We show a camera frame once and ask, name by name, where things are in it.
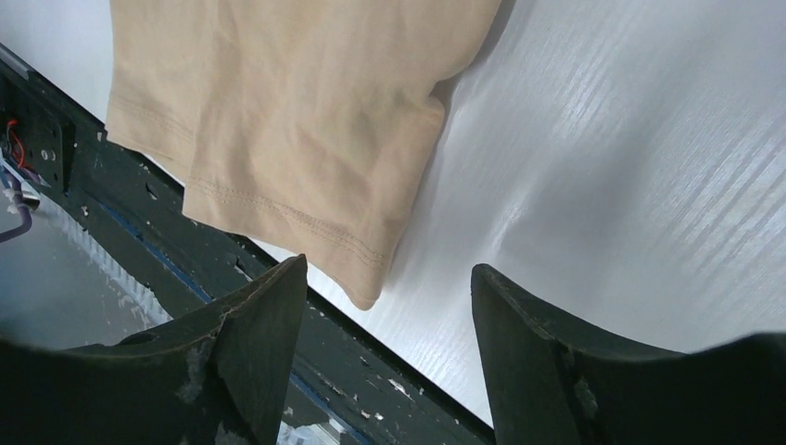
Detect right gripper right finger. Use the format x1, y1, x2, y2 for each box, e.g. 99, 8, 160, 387
471, 264, 785, 444

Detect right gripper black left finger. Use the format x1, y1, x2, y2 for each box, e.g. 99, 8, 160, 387
1, 255, 308, 444

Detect beige t shirt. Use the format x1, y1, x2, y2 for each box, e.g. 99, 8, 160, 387
106, 1, 500, 310

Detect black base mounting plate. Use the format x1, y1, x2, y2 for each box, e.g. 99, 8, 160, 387
1, 48, 493, 444

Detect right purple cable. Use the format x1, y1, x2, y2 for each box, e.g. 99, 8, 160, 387
0, 165, 35, 245

